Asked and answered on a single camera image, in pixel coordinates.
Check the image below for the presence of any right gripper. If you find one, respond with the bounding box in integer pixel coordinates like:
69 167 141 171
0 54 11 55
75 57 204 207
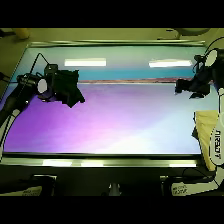
174 71 212 100

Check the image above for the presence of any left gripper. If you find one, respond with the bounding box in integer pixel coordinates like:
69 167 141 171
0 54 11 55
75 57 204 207
37 69 86 109

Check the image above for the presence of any yellow garment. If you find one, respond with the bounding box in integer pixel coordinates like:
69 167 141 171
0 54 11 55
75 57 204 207
192 110 220 173

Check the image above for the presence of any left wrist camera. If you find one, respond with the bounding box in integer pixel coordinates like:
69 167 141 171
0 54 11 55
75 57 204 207
44 63 60 76

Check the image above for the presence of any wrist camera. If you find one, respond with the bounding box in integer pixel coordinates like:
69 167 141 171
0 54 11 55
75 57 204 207
44 63 60 76
192 54 205 70

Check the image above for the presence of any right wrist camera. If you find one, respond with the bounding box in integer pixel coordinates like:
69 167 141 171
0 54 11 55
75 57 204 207
192 54 205 70

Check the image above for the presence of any black cable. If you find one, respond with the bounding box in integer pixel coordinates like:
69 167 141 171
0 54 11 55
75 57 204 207
203 36 224 56
30 52 50 75

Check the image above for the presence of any silver frame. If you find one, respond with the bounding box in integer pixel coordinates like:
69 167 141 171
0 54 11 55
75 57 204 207
0 39 224 197

